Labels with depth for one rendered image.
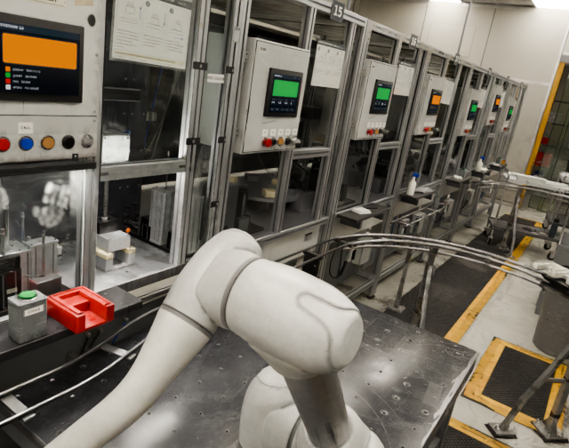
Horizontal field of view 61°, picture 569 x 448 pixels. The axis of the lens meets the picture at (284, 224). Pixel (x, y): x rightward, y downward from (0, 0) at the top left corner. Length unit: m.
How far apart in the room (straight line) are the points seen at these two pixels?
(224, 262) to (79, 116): 0.84
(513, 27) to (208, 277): 9.08
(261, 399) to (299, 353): 0.59
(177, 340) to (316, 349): 0.23
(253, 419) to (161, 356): 0.57
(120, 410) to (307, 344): 0.31
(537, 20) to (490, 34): 0.73
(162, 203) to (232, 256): 1.28
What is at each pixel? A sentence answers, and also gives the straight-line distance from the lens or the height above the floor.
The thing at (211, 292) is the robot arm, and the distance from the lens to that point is 0.79.
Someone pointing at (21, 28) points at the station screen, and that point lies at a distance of 1.40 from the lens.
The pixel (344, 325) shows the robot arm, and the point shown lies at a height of 1.37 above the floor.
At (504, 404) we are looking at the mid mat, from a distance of 3.38.
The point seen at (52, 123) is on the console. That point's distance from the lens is 1.48.
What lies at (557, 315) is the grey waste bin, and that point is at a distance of 4.10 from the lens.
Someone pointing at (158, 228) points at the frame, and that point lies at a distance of 2.10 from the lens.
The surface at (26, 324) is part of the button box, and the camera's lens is 1.48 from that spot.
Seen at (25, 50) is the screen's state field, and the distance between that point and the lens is 1.40.
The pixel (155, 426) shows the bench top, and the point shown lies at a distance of 1.56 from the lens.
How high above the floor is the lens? 1.71
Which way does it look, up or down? 17 degrees down
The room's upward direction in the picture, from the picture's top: 9 degrees clockwise
